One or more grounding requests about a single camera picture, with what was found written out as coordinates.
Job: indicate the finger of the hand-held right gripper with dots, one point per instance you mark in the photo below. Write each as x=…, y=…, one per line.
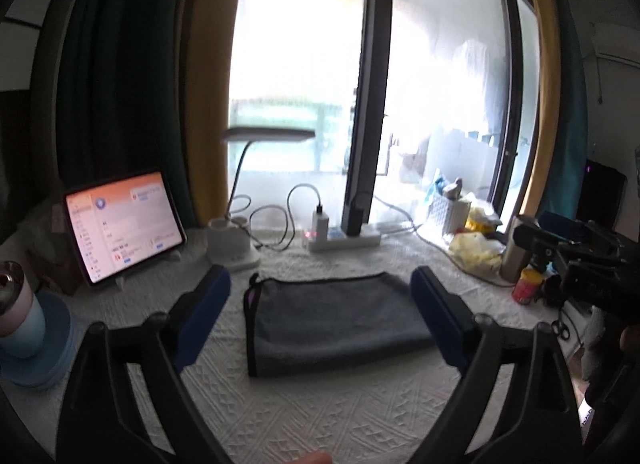
x=540, y=239

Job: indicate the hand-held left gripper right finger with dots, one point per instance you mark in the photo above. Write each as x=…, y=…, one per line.
x=434, y=311

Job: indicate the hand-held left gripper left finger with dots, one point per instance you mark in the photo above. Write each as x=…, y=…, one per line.
x=202, y=314

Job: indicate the grey towel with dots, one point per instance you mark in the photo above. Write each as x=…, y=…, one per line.
x=330, y=319

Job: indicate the person's right hand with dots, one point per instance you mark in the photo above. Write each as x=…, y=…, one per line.
x=630, y=340

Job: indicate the person's left hand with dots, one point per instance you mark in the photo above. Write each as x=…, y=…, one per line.
x=314, y=459

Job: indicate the steel tumbler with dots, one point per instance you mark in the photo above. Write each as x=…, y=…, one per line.
x=515, y=251

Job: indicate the red jar with yellow lid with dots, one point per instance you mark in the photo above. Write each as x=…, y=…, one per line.
x=527, y=286

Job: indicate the black scissors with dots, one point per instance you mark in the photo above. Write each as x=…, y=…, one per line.
x=561, y=331

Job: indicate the yellow plastic bag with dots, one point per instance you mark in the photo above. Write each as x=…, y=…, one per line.
x=475, y=251

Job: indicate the white desk lamp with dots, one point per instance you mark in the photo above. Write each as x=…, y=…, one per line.
x=232, y=244

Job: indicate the black monitor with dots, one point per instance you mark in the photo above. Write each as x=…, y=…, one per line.
x=606, y=196

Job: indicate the white tablet stand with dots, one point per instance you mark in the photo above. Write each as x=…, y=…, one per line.
x=125, y=280

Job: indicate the white woven basket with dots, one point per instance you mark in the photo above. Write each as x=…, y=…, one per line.
x=449, y=211

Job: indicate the white power strip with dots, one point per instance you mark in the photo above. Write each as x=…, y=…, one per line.
x=345, y=240

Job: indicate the tablet with lit screen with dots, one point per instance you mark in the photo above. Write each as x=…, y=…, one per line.
x=122, y=224

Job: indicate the black power adapter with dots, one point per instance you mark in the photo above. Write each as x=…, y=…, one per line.
x=356, y=219

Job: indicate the teal curtain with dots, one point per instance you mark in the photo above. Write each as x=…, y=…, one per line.
x=570, y=109

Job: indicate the white charger plug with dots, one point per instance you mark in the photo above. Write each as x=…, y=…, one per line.
x=320, y=221

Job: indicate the white textured tablecloth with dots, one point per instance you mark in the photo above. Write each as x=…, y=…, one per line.
x=320, y=409

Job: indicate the blue round tray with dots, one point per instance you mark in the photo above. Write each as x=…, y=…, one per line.
x=52, y=344

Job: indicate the yellow curtain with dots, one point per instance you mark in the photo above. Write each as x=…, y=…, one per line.
x=212, y=74
x=537, y=79

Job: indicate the pink and blue tumbler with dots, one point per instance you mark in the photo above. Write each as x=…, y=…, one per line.
x=17, y=309

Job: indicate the white air conditioner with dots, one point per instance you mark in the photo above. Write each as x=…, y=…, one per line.
x=617, y=41

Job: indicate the dark green curtain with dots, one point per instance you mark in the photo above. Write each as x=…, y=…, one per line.
x=120, y=64

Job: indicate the black window frame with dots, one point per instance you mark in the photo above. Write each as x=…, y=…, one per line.
x=365, y=89

